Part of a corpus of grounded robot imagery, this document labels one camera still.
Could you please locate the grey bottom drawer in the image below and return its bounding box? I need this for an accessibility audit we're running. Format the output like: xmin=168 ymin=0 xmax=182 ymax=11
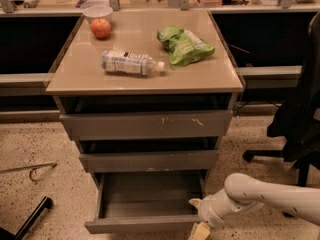
xmin=85 ymin=170 xmax=205 ymax=234

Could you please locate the red apple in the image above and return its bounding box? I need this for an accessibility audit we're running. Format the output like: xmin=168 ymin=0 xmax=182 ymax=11
xmin=90 ymin=18 xmax=111 ymax=39

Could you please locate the grey middle drawer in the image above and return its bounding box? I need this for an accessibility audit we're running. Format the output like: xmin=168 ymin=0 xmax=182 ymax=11
xmin=79 ymin=150 xmax=218 ymax=173

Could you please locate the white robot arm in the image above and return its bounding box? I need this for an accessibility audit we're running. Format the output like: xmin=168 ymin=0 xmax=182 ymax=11
xmin=188 ymin=173 xmax=320 ymax=240

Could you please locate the grey drawer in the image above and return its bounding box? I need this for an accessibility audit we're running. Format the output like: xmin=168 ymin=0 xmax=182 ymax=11
xmin=79 ymin=150 xmax=218 ymax=173
xmin=60 ymin=110 xmax=232 ymax=141
xmin=85 ymin=170 xmax=205 ymax=234

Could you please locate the metal hook rod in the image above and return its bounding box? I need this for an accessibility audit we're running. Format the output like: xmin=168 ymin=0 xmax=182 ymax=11
xmin=0 ymin=162 xmax=57 ymax=182

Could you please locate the grey drawer cabinet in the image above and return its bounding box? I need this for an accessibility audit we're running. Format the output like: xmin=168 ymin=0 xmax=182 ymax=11
xmin=45 ymin=8 xmax=246 ymax=198

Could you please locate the grey top drawer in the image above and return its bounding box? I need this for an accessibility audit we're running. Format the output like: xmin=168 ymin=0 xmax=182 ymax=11
xmin=60 ymin=110 xmax=232 ymax=141

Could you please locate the white bowl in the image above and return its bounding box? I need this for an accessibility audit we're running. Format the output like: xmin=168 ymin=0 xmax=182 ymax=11
xmin=83 ymin=5 xmax=113 ymax=24

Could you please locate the black chair leg left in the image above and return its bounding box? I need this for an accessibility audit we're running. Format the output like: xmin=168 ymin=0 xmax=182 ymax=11
xmin=0 ymin=196 xmax=53 ymax=240

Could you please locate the clear plastic water bottle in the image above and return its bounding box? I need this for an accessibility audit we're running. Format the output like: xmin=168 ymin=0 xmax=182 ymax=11
xmin=102 ymin=49 xmax=166 ymax=76

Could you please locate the green chip bag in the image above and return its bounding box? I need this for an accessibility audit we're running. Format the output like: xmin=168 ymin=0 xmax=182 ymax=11
xmin=157 ymin=26 xmax=215 ymax=69

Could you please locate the black office chair right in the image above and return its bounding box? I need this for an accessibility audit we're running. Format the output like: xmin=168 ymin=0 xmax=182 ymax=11
xmin=243 ymin=12 xmax=320 ymax=187

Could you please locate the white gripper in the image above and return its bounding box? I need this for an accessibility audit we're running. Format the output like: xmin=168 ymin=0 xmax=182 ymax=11
xmin=188 ymin=189 xmax=264 ymax=240

